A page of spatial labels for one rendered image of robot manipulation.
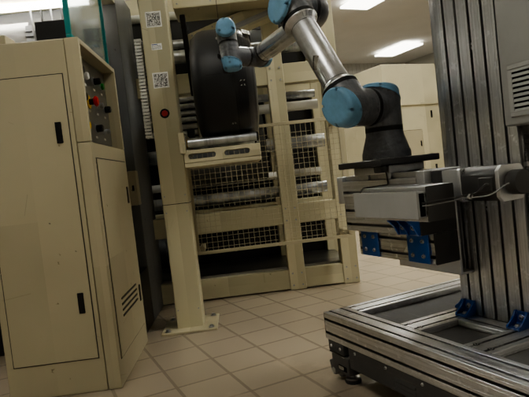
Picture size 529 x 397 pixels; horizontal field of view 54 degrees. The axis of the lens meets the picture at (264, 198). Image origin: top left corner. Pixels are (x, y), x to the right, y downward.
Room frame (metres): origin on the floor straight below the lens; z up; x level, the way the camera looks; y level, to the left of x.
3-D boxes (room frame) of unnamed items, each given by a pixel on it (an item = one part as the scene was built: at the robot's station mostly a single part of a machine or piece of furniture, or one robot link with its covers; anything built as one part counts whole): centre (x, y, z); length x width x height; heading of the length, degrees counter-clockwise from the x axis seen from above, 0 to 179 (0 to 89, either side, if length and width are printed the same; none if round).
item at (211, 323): (2.59, 0.43, 0.01); 0.27 x 0.27 x 0.02; 3
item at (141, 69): (2.55, 0.52, 1.19); 0.05 x 0.04 x 0.48; 3
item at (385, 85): (1.63, -0.39, 0.88); 0.13 x 0.12 x 0.14; 127
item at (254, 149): (2.48, 0.17, 0.83); 0.36 x 0.09 x 0.06; 93
